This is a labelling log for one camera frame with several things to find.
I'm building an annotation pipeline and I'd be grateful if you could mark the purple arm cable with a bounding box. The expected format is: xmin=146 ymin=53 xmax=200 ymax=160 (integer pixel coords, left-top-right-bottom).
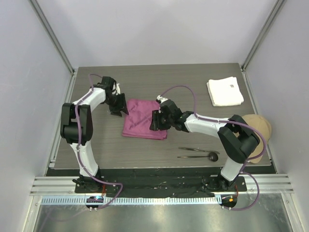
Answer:
xmin=160 ymin=85 xmax=267 ymax=211
xmin=74 ymin=73 xmax=124 ymax=212

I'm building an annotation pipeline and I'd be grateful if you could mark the aluminium frame post right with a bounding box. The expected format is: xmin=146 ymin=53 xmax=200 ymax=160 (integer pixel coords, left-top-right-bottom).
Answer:
xmin=241 ymin=0 xmax=286 ymax=72

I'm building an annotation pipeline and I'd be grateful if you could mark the aluminium frame post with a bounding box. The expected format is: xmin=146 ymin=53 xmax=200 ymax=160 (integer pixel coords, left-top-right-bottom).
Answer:
xmin=28 ymin=0 xmax=74 ymax=74
xmin=241 ymin=0 xmax=286 ymax=72

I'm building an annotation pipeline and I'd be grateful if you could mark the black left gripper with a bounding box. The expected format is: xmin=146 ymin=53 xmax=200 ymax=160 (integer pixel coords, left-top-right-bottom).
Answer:
xmin=103 ymin=93 xmax=128 ymax=117

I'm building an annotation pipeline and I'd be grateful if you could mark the dark metal fork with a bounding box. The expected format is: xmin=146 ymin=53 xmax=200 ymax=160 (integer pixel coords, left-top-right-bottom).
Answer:
xmin=178 ymin=147 xmax=220 ymax=154

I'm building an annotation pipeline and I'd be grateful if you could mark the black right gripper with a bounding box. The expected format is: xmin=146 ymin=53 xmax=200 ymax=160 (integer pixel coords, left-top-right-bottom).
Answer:
xmin=150 ymin=110 xmax=173 ymax=131

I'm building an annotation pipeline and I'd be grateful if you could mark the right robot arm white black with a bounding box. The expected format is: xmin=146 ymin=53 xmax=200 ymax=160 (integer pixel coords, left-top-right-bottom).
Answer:
xmin=150 ymin=96 xmax=260 ymax=191

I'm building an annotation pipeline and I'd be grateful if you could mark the tan baseball cap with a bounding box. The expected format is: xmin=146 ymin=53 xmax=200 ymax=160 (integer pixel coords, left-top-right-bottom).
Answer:
xmin=242 ymin=114 xmax=272 ymax=158

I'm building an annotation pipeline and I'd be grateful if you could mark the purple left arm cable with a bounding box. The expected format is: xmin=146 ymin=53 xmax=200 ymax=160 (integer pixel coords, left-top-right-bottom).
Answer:
xmin=74 ymin=73 xmax=124 ymax=212

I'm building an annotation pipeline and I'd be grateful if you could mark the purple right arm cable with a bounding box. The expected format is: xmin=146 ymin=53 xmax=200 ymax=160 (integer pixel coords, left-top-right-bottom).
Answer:
xmin=160 ymin=85 xmax=267 ymax=211

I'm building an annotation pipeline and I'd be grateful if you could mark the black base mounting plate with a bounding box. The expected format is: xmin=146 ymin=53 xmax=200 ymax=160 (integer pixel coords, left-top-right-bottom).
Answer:
xmin=45 ymin=168 xmax=278 ymax=196

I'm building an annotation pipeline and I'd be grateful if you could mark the dark metal spoon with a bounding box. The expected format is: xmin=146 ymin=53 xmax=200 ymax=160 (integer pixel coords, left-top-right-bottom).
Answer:
xmin=178 ymin=152 xmax=219 ymax=162

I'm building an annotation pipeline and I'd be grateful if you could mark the aluminium front rail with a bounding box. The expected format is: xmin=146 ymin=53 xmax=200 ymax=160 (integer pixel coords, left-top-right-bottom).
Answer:
xmin=30 ymin=174 xmax=294 ymax=196

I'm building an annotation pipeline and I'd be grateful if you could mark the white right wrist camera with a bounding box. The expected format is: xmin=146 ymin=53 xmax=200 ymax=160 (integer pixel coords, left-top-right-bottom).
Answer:
xmin=156 ymin=95 xmax=168 ymax=104

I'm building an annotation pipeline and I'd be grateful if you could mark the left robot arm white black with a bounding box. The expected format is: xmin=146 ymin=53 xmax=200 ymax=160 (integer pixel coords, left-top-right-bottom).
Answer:
xmin=60 ymin=84 xmax=128 ymax=193

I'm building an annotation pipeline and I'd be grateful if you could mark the slotted cable duct strip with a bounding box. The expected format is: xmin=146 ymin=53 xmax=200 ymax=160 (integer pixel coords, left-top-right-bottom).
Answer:
xmin=41 ymin=195 xmax=222 ymax=205

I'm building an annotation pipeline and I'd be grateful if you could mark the white folded towel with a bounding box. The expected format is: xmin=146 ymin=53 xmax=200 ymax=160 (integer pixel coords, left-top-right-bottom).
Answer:
xmin=207 ymin=77 xmax=244 ymax=107

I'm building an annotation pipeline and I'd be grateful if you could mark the aluminium frame post left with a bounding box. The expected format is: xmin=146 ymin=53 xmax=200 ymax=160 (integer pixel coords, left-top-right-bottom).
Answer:
xmin=28 ymin=0 xmax=74 ymax=74

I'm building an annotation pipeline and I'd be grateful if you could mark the magenta cloth napkin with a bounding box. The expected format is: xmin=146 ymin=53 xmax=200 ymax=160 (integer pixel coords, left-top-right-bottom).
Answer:
xmin=122 ymin=99 xmax=167 ymax=140

